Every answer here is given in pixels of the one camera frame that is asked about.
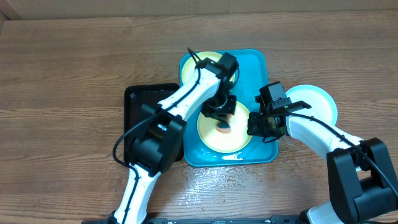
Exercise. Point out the teal and orange sponge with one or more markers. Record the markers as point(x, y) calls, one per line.
point(223, 126)

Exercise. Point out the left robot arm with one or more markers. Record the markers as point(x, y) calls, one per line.
point(154, 143)

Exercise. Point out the light blue plate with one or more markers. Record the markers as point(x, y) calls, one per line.
point(323, 106)

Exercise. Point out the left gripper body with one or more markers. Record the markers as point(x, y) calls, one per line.
point(220, 106)

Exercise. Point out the black plastic tray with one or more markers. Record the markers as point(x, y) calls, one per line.
point(136, 96)

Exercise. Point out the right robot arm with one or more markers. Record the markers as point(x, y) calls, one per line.
point(362, 180)

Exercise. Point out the yellow-green plate with stain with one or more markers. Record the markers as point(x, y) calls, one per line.
point(188, 66)

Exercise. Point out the teal plastic tray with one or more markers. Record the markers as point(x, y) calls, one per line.
point(252, 77)

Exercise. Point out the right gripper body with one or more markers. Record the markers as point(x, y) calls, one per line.
point(262, 126)

